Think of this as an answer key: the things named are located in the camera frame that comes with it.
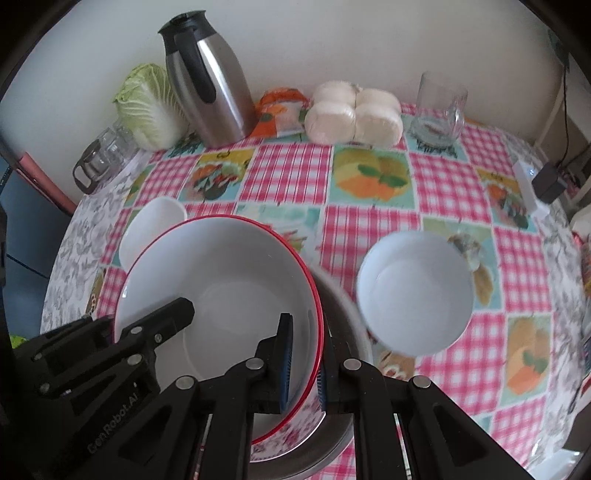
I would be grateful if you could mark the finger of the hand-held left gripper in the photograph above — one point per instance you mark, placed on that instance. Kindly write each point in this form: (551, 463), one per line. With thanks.
(161, 323)

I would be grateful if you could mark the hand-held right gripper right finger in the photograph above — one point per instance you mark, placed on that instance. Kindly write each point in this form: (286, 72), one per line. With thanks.
(322, 383)

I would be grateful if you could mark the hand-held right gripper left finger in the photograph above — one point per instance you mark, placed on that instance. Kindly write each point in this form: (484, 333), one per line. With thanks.
(286, 364)

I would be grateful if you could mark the floral rimmed round plate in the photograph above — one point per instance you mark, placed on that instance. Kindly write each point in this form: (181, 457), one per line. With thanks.
(295, 434)

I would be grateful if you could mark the stainless steel basin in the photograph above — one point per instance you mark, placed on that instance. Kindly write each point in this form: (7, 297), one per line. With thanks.
(346, 323)

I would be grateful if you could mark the strawberry print red-rimmed bowl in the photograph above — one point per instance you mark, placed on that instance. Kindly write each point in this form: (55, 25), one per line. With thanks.
(221, 277)

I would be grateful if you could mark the white square bowl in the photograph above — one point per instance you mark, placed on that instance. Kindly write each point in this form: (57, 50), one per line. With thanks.
(147, 230)

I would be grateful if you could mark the small white bowl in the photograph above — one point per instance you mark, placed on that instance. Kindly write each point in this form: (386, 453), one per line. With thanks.
(415, 295)

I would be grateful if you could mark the grey floral tablecloth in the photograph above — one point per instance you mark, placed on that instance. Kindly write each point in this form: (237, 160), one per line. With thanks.
(78, 240)

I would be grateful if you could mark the blue cabinet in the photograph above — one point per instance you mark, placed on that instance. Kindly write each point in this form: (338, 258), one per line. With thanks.
(27, 240)

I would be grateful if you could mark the pink board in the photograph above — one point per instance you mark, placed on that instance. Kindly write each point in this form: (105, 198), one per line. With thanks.
(41, 184)

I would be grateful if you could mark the clear glass tumbler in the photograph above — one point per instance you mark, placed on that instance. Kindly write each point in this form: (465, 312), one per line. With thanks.
(111, 143)
(128, 138)

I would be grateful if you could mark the pink checkered tablecloth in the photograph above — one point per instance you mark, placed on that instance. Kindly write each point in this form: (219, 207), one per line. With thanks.
(369, 194)

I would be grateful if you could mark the napa cabbage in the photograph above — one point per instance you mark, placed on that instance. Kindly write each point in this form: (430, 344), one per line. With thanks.
(147, 110)

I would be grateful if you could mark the stainless steel thermos carafe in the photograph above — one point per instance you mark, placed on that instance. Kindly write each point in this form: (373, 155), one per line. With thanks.
(217, 92)

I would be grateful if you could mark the orange snack packet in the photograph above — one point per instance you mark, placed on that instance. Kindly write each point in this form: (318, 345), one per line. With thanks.
(277, 115)

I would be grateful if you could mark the bag of white steamed buns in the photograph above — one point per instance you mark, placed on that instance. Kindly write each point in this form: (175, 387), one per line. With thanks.
(351, 120)

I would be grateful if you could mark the white power strip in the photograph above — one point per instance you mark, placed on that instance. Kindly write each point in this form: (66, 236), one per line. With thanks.
(530, 194)

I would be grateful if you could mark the clear glass mug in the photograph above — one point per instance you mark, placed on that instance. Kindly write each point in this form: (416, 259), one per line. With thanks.
(438, 124)

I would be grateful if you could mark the black power adapter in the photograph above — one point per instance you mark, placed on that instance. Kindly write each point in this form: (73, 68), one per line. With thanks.
(549, 182)

